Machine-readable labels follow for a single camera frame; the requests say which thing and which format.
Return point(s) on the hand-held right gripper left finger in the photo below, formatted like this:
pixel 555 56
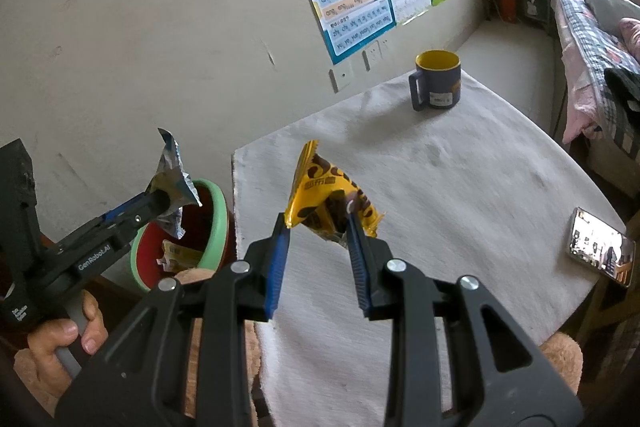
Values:
pixel 277 267

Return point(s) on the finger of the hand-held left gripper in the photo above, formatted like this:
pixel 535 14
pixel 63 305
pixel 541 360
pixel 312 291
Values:
pixel 130 211

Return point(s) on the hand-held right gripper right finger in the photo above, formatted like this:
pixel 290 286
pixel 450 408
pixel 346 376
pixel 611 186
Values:
pixel 360 267

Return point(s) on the blue silver foil wrapper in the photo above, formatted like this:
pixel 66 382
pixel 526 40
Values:
pixel 172 187

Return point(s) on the red bin with green rim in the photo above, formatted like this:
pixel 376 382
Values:
pixel 215 232

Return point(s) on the yellow brown snack wrapper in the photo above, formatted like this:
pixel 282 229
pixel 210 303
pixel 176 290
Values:
pixel 315 187

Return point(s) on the person's left hand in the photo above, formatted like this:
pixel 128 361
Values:
pixel 50 342

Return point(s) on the blue mug with yellow inside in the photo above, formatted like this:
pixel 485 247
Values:
pixel 440 82

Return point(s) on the brown plush blanket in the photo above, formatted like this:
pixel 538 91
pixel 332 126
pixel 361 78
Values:
pixel 562 362

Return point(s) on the smartphone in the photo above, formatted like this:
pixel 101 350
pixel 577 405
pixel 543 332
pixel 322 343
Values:
pixel 600 247

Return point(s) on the orange red container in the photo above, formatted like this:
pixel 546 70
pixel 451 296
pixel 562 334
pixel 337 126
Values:
pixel 510 6

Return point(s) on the small white jug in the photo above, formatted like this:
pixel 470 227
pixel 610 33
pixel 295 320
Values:
pixel 531 8

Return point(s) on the bed with plaid sheet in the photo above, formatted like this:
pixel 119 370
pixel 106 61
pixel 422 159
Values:
pixel 575 37

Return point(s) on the black clothing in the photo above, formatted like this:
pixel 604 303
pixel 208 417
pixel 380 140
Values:
pixel 625 89

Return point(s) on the pink quilt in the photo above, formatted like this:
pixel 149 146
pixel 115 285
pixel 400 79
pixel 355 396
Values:
pixel 631 39

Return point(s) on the grey white pillow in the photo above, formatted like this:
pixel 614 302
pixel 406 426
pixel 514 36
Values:
pixel 610 2

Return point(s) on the large white wall socket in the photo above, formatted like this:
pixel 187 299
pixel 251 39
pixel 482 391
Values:
pixel 341 76

